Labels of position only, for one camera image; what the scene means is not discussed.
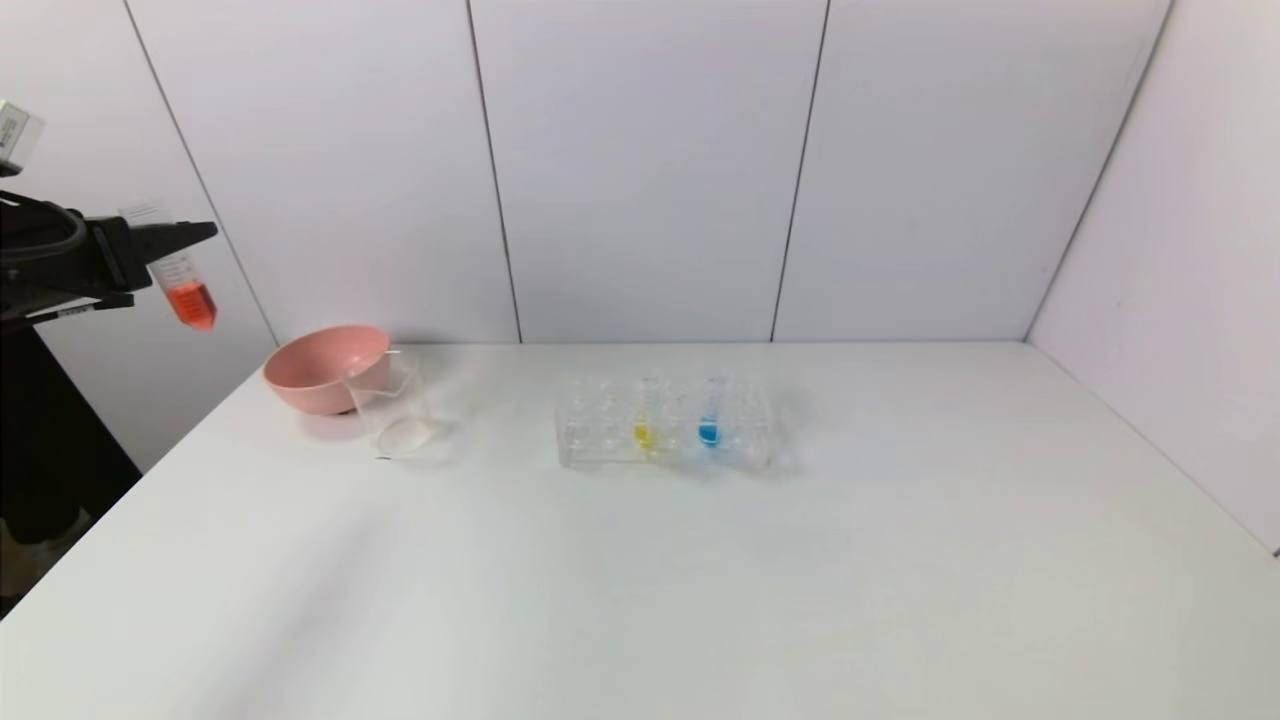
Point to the test tube with blue pigment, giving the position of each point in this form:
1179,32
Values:
709,430

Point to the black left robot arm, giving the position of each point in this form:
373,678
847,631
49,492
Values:
35,290

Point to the test tube with red pigment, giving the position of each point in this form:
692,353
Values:
193,300

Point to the clear acrylic test tube rack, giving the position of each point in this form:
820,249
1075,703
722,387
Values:
600,430

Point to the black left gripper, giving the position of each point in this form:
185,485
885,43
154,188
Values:
112,257

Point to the clear glass beaker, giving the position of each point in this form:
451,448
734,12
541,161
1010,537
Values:
405,435

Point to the black background object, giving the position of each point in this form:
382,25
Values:
45,450

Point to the test tube with yellow pigment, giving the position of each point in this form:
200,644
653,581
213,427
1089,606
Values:
645,433

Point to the pink plastic bowl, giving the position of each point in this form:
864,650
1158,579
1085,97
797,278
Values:
315,375

